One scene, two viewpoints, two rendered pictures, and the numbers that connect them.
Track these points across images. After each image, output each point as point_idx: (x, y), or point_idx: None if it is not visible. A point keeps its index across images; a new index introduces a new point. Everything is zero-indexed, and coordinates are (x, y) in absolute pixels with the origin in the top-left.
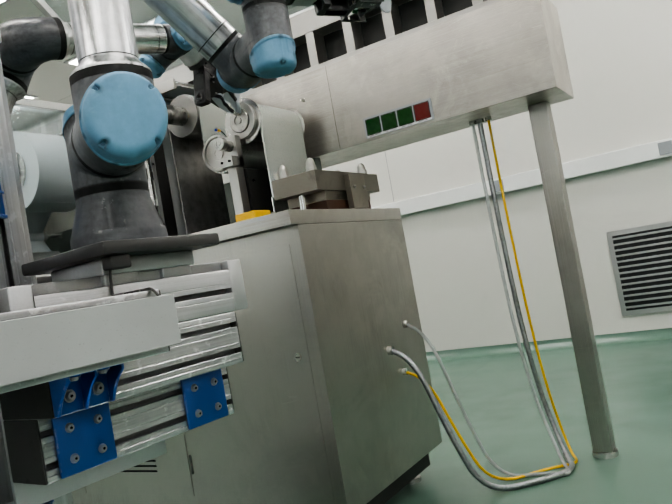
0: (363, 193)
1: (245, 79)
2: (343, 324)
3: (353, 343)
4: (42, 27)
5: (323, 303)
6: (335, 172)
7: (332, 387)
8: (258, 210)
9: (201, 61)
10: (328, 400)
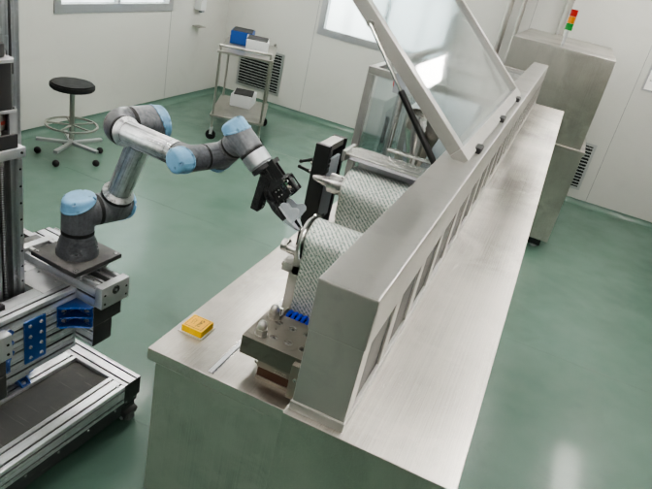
0: None
1: None
2: (185, 454)
3: (193, 473)
4: (105, 126)
5: (165, 426)
6: (280, 352)
7: (151, 473)
8: (186, 326)
9: (252, 173)
10: (145, 475)
